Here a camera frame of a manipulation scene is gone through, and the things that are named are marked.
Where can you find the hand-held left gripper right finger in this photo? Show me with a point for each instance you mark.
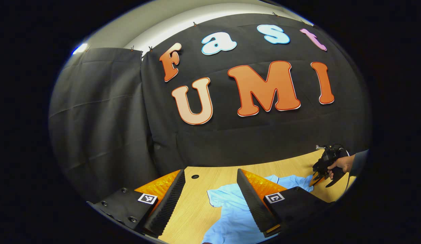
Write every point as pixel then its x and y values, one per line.
pixel 252 203

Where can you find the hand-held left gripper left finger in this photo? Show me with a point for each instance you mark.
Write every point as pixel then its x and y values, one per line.
pixel 169 203

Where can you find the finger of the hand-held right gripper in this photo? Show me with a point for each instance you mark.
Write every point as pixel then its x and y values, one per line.
pixel 316 179

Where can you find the light blue T-shirt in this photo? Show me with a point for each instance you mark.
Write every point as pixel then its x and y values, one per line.
pixel 230 210

